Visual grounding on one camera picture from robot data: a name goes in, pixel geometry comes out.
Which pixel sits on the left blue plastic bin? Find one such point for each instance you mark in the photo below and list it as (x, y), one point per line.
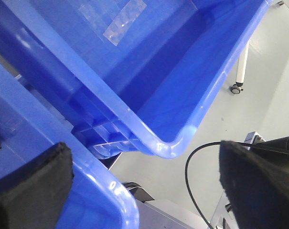
(97, 200)

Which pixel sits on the white caster leg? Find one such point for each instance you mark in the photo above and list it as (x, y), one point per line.
(237, 88)

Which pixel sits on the right blue plastic bin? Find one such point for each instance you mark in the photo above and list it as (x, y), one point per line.
(149, 93)

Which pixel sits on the blue plastic bin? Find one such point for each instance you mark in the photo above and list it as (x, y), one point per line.
(149, 93)
(97, 200)

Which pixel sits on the left gripper black padded left finger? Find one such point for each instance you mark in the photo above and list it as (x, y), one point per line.
(33, 196)

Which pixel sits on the clear tape patch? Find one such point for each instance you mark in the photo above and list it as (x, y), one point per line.
(108, 20)

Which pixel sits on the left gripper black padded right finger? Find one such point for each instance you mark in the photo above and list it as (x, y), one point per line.
(256, 183)

